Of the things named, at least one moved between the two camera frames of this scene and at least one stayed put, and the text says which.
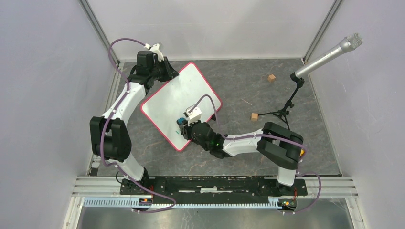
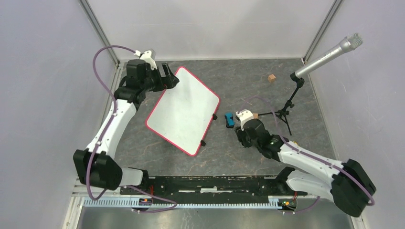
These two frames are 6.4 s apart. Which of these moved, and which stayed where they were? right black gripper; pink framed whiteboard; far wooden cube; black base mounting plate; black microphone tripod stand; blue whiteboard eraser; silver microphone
Moved: right black gripper; blue whiteboard eraser; pink framed whiteboard
Stayed: black base mounting plate; far wooden cube; black microphone tripod stand; silver microphone
